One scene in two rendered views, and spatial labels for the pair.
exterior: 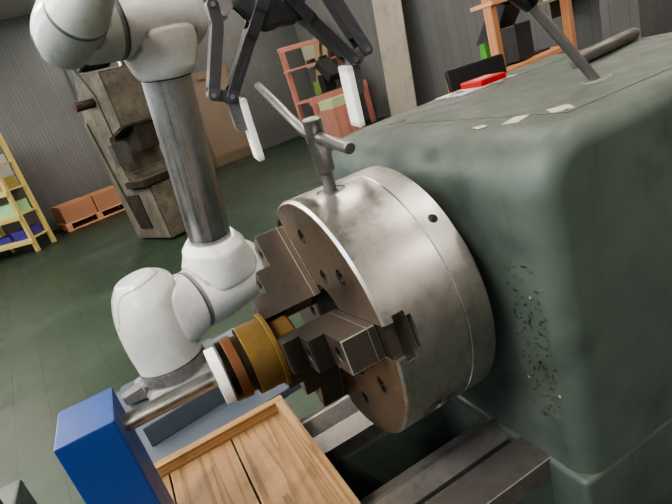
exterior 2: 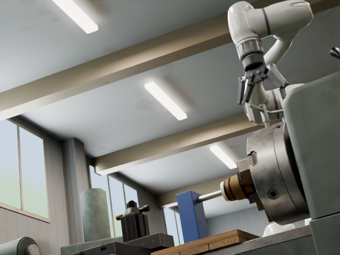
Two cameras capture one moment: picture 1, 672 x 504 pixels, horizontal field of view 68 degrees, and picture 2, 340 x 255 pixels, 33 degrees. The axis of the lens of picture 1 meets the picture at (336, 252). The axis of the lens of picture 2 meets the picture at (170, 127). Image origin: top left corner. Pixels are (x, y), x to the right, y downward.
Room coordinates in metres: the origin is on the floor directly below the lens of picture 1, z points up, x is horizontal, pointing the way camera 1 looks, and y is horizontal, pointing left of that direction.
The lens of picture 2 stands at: (-0.87, -1.09, 0.53)
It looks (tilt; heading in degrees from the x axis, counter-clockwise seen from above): 24 degrees up; 47
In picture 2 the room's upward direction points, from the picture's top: 10 degrees counter-clockwise
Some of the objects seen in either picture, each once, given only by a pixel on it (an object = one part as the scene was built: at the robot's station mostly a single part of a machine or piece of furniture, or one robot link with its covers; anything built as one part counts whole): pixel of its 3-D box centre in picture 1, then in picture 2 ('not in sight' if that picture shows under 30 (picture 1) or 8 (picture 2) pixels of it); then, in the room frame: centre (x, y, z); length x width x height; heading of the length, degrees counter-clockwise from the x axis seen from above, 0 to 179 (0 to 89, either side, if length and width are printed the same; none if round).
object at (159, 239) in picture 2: not in sight; (143, 247); (0.46, 0.57, 1.00); 0.20 x 0.10 x 0.05; 110
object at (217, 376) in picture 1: (172, 399); (211, 196); (0.50, 0.23, 1.08); 0.13 x 0.07 x 0.07; 110
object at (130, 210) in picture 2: not in sight; (132, 212); (0.45, 0.60, 1.14); 0.08 x 0.08 x 0.03
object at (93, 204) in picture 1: (91, 207); not in sight; (10.35, 4.43, 0.24); 1.37 x 0.99 x 0.48; 119
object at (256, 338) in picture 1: (260, 354); (240, 186); (0.54, 0.12, 1.08); 0.09 x 0.09 x 0.09; 20
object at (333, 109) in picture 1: (335, 84); not in sight; (11.30, -1.10, 1.03); 1.59 x 1.42 x 2.05; 119
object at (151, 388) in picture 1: (168, 372); not in sight; (1.07, 0.47, 0.83); 0.22 x 0.18 x 0.06; 119
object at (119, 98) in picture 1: (140, 139); not in sight; (6.70, 1.92, 1.25); 1.28 x 1.18 x 2.49; 31
